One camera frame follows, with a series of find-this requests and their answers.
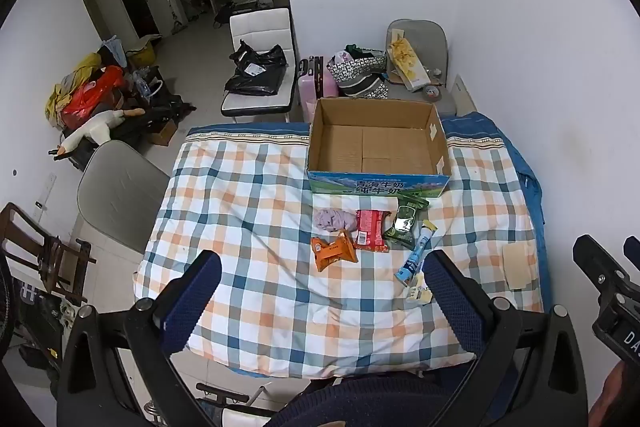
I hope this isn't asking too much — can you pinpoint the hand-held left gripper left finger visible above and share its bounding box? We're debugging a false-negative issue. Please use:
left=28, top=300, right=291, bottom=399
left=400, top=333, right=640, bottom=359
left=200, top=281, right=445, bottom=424
left=56, top=250, right=223, bottom=427

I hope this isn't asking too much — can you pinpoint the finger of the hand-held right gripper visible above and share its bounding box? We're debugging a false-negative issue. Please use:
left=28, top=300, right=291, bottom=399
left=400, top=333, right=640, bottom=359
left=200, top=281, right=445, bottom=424
left=573, top=234, right=632, bottom=304
left=622, top=234, right=640, bottom=269

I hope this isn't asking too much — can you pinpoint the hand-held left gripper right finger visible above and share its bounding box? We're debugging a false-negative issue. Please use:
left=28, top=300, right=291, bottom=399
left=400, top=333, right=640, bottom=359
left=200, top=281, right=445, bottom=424
left=423, top=250, right=590, bottom=427

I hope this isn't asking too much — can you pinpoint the small white carton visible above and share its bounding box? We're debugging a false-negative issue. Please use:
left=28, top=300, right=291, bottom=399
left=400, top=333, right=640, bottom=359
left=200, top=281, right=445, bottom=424
left=405, top=274, right=433, bottom=304

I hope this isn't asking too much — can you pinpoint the blue white tube packet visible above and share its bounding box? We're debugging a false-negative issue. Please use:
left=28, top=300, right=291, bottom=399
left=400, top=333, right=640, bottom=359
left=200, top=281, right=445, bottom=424
left=395, top=219, right=438, bottom=285

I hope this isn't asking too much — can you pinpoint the green snack packet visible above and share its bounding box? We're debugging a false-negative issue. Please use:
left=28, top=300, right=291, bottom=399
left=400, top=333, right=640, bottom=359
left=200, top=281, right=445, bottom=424
left=382, top=194, right=430, bottom=250

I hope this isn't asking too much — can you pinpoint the red snack packet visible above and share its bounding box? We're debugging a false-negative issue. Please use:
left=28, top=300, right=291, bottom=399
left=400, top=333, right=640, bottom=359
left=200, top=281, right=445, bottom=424
left=354, top=208, right=392, bottom=254

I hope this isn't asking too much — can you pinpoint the orange snack packet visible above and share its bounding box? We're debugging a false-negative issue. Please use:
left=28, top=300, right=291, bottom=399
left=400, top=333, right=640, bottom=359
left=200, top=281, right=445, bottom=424
left=311, top=229, right=360, bottom=270

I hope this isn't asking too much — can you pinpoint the purple knitted cloth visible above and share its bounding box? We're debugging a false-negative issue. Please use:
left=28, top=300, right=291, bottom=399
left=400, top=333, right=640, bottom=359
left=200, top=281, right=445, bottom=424
left=314, top=208, right=358, bottom=234

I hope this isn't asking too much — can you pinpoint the cardboard box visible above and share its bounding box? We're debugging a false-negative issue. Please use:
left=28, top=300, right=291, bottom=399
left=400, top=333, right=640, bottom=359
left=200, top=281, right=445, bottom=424
left=306, top=97, right=451, bottom=198

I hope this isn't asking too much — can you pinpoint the person's right hand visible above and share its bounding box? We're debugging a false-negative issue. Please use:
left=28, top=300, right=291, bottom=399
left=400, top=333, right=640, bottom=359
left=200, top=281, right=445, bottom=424
left=588, top=359, right=640, bottom=427

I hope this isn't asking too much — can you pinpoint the beige paper piece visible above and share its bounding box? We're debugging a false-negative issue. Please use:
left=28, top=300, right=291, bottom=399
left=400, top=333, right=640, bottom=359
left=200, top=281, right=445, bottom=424
left=502, top=242, right=536, bottom=290

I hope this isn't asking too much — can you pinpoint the checked blanket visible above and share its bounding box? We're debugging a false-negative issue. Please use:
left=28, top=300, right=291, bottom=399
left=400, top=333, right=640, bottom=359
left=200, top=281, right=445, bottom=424
left=132, top=134, right=546, bottom=378

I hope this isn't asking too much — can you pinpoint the empty grey chair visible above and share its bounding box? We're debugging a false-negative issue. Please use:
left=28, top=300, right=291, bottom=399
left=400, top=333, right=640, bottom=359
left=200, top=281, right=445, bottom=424
left=76, top=141, right=171, bottom=255

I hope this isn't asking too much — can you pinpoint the person's dark clothing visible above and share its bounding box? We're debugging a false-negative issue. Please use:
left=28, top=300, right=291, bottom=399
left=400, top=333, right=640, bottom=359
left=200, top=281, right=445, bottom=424
left=270, top=374, right=471, bottom=427

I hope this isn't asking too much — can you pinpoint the small brown floor box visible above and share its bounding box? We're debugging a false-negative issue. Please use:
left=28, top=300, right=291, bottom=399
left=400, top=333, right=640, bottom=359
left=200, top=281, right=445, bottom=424
left=150, top=119, right=178, bottom=145

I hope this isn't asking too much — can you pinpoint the white goose plush toy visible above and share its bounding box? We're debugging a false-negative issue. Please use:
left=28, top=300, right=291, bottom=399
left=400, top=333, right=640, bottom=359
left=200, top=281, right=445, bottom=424
left=55, top=108, right=146, bottom=158

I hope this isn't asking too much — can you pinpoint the white leaning board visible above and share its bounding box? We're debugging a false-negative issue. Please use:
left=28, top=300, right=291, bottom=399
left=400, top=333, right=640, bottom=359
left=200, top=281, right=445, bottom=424
left=452, top=76, right=478, bottom=115

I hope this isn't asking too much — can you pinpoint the red plastic bag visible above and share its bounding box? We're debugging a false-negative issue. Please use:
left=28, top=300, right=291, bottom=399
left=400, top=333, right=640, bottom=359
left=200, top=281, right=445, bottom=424
left=62, top=66, right=123, bottom=118

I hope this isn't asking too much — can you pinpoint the black plastic bag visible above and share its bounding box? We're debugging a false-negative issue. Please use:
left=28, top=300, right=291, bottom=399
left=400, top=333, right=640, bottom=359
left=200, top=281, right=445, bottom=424
left=224, top=39, right=288, bottom=96

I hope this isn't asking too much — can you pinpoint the pink suitcase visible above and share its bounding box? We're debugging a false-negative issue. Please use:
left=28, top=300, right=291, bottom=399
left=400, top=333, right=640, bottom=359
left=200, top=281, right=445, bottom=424
left=298, top=55, right=341, bottom=122

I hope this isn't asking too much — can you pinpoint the yellow cloth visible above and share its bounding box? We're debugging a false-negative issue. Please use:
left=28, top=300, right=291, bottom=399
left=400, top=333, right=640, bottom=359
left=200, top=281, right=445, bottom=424
left=45, top=53, right=103, bottom=120

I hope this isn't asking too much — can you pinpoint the yellow bin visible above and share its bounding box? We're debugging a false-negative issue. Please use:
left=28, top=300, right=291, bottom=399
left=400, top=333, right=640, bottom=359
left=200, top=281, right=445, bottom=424
left=125, top=34, right=163, bottom=65

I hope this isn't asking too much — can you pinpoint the patterned tote bag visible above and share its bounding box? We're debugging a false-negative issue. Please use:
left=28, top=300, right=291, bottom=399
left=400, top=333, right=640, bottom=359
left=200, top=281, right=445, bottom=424
left=326, top=44, right=390, bottom=100

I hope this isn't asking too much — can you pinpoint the light blue cloth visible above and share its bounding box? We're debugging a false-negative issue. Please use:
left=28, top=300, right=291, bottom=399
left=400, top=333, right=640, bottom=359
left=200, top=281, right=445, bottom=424
left=102, top=36, right=126, bottom=68

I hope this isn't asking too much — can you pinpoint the grey chair with clutter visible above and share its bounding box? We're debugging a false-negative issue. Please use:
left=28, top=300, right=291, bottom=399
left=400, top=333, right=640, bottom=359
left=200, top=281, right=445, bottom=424
left=385, top=19, right=458, bottom=115

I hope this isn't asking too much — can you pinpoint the white padded chair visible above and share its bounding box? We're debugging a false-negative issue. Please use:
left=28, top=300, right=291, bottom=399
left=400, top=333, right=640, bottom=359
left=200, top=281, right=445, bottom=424
left=221, top=8, right=296, bottom=124

